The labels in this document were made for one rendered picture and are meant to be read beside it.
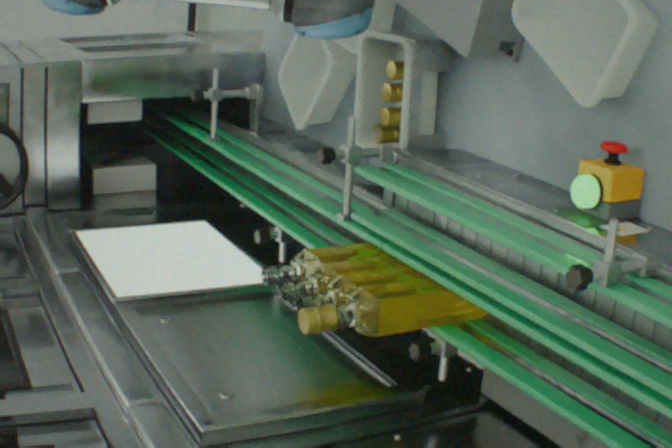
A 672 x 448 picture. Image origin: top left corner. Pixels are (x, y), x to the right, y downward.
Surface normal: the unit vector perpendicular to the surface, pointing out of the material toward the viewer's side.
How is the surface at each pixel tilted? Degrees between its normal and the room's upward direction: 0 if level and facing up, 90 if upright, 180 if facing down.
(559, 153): 0
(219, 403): 90
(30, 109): 90
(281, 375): 90
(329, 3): 61
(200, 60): 90
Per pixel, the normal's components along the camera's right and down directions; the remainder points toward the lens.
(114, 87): 0.46, 0.25
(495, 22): 0.42, 0.55
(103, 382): 0.05, -0.97
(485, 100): -0.89, 0.07
